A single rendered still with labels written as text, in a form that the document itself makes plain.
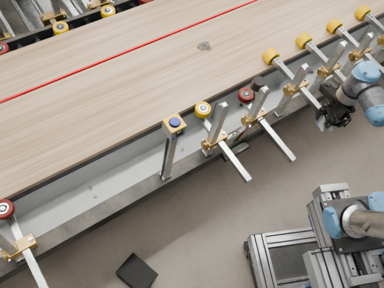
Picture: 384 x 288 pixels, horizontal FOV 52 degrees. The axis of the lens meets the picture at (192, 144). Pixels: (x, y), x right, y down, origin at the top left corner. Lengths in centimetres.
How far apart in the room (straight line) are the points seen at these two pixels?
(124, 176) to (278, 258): 106
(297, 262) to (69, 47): 178
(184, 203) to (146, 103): 97
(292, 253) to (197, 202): 70
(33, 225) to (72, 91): 66
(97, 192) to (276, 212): 132
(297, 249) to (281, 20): 138
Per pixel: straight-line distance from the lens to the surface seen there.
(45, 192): 194
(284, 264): 250
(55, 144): 185
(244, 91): 206
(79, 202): 202
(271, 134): 202
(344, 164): 319
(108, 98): 196
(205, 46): 220
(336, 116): 142
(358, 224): 143
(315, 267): 175
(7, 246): 169
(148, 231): 261
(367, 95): 127
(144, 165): 208
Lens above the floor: 251
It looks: 61 degrees down
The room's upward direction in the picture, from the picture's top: 16 degrees clockwise
